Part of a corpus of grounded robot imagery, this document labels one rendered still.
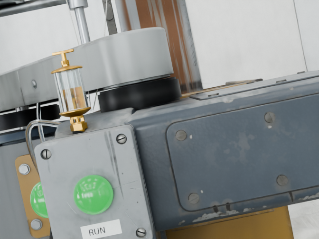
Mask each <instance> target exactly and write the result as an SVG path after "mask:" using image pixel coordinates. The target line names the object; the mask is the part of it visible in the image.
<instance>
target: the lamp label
mask: <svg viewBox="0 0 319 239"><path fill-rule="evenodd" d="M80 228H81V232H82V237H83V239H96V238H101V237H106V236H111V235H116V234H120V233H122V229H121V225H120V220H119V219H118V220H113V221H107V222H102V223H97V224H93V225H88V226H83V227H80Z"/></svg>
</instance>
